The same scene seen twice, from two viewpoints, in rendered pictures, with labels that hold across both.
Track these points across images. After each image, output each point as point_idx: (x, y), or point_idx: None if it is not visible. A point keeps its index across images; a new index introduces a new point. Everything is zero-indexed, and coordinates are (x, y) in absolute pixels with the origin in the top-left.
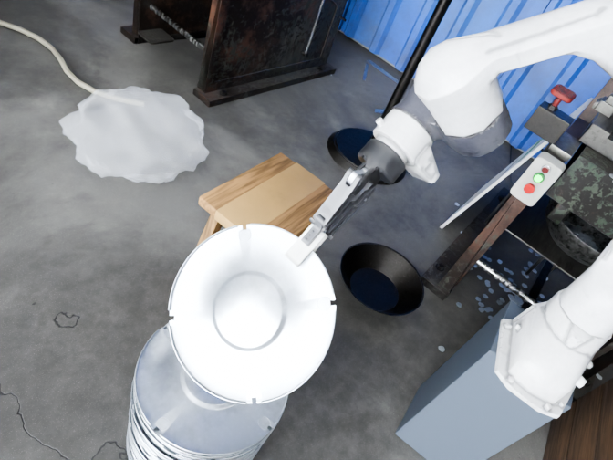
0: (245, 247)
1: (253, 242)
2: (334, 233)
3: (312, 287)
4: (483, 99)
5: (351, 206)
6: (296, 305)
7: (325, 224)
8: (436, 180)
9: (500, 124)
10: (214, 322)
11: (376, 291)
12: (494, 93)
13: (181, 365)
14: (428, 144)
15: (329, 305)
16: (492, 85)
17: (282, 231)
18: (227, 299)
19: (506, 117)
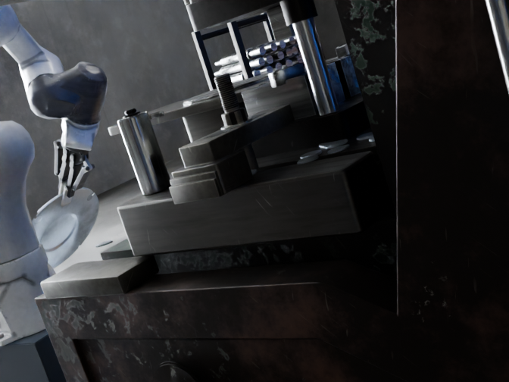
0: (84, 203)
1: (84, 199)
2: (73, 188)
3: (48, 213)
4: (23, 79)
5: (70, 167)
6: (46, 223)
7: (54, 173)
8: (65, 143)
9: (29, 91)
10: (64, 242)
11: None
12: (26, 74)
13: None
14: (65, 119)
15: (35, 219)
16: (25, 70)
17: (79, 189)
18: (67, 229)
19: (32, 86)
